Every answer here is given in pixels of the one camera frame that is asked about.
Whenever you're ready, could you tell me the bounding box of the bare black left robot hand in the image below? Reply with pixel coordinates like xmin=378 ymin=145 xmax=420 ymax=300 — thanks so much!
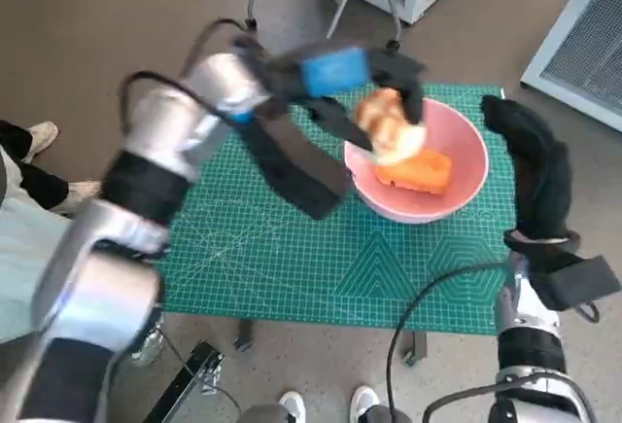
xmin=269 ymin=42 xmax=430 ymax=153

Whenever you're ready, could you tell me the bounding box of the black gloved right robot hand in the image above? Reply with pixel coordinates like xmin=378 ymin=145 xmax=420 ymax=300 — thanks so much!
xmin=480 ymin=94 xmax=573 ymax=241

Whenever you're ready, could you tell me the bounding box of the round toy bread bun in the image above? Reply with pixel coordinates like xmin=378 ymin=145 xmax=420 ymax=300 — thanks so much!
xmin=353 ymin=88 xmax=428 ymax=166

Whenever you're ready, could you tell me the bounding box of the pink bowl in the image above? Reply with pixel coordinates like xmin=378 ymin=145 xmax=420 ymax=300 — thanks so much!
xmin=343 ymin=97 xmax=490 ymax=225

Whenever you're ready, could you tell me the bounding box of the long twisted toy bread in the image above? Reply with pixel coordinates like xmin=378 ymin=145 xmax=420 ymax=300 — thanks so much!
xmin=374 ymin=148 xmax=453 ymax=196

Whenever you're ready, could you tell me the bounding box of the large white mesh cabinet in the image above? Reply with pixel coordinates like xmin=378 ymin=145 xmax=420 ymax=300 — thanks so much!
xmin=519 ymin=0 xmax=622 ymax=132

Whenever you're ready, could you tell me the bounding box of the green cutting mat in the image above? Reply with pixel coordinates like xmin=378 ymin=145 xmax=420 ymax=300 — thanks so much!
xmin=157 ymin=83 xmax=516 ymax=336

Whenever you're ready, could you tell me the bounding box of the metal table leg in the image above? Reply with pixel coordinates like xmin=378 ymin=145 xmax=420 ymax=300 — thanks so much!
xmin=234 ymin=318 xmax=256 ymax=352
xmin=401 ymin=330 xmax=429 ymax=370

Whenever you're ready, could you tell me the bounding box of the grey white sneaker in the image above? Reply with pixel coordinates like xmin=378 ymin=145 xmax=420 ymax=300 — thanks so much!
xmin=130 ymin=308 xmax=165 ymax=366

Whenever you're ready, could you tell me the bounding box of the person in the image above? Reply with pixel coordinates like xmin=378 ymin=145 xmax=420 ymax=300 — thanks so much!
xmin=0 ymin=119 xmax=104 ymax=346
xmin=240 ymin=386 xmax=404 ymax=423

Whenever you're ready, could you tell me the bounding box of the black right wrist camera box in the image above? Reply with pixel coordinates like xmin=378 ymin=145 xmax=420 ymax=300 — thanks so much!
xmin=529 ymin=256 xmax=622 ymax=311

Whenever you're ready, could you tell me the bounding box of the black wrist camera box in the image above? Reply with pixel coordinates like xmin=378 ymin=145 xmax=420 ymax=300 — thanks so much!
xmin=529 ymin=256 xmax=622 ymax=311
xmin=237 ymin=106 xmax=351 ymax=222

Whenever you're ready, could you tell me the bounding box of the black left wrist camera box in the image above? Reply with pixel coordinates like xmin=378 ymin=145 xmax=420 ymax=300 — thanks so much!
xmin=237 ymin=106 xmax=351 ymax=222

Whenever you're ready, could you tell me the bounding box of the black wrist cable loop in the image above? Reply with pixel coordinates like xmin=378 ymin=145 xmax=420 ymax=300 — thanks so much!
xmin=575 ymin=300 xmax=602 ymax=323

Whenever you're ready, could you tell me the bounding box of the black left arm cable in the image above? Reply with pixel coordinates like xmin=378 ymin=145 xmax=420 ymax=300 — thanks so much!
xmin=119 ymin=18 xmax=254 ymax=123

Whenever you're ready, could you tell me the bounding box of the thick black cable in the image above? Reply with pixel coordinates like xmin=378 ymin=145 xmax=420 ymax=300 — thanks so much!
xmin=386 ymin=263 xmax=509 ymax=423

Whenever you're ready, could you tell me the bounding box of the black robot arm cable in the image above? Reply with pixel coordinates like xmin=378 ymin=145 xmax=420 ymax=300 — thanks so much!
xmin=422 ymin=373 xmax=599 ymax=423

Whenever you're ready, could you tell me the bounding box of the thin black floor cable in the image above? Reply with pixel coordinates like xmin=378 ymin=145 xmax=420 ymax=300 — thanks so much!
xmin=158 ymin=331 xmax=195 ymax=375

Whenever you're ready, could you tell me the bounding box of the black bar with metal bracket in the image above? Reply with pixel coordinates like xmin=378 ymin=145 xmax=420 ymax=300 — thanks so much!
xmin=143 ymin=339 xmax=227 ymax=423

